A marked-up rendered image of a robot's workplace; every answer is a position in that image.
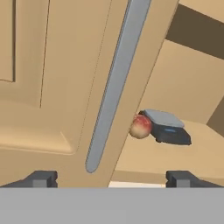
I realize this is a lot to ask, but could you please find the tan wooden cabinet door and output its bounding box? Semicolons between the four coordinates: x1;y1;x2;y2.
0;0;180;188

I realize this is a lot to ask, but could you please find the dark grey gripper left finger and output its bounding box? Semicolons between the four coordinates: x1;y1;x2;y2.
0;170;59;188

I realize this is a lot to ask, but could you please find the long grey cabinet handle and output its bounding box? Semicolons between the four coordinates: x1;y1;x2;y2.
85;0;152;174

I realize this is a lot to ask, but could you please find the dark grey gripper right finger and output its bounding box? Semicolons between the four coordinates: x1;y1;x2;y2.
165;170;223;188

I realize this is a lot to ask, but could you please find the red and yellow peach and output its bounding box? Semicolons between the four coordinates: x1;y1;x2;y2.
129;114;153;139

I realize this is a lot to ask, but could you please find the black kitchen scale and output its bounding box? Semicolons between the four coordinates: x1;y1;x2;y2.
137;108;193;146

